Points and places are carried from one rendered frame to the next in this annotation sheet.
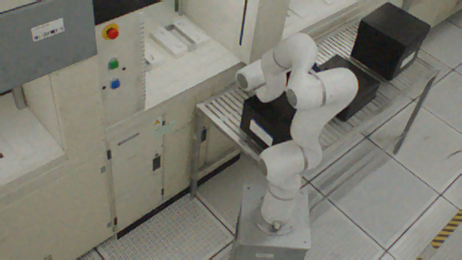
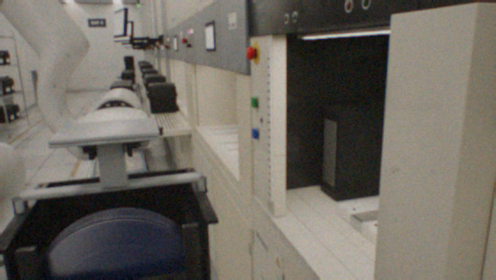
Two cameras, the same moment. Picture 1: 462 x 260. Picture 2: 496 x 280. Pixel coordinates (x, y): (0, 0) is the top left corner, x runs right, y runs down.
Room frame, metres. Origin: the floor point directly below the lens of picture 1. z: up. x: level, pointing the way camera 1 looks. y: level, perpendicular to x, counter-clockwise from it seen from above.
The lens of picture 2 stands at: (2.04, -0.36, 1.37)
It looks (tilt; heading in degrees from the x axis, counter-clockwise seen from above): 14 degrees down; 126
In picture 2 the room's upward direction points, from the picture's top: 1 degrees counter-clockwise
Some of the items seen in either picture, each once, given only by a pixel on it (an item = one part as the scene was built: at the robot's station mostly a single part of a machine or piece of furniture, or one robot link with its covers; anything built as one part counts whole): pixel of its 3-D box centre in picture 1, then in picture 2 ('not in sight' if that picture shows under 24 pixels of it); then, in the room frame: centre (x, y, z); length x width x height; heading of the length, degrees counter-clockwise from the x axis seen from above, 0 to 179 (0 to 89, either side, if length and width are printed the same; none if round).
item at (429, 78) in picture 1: (314, 133); not in sight; (2.03, -0.31, 0.38); 1.30 x 0.60 x 0.76; 143
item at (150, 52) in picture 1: (133, 56); (387, 216); (1.79, 0.65, 0.89); 0.22 x 0.21 x 0.04; 53
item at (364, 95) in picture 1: (341, 84); not in sight; (1.98, -0.36, 0.83); 0.29 x 0.29 x 0.13; 55
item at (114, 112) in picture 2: not in sight; (115, 127); (1.55, -0.03, 1.25); 0.11 x 0.10 x 0.07; 142
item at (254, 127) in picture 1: (282, 119); not in sight; (1.63, -0.10, 0.85); 0.28 x 0.28 x 0.17; 52
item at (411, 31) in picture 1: (389, 41); not in sight; (2.34, -0.60, 0.89); 0.29 x 0.29 x 0.25; 57
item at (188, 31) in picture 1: (180, 36); not in sight; (2.00, 0.49, 0.89); 0.22 x 0.21 x 0.04; 53
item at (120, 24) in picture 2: not in sight; (137, 27); (-1.17, 2.15, 1.59); 0.50 x 0.41 x 0.36; 53
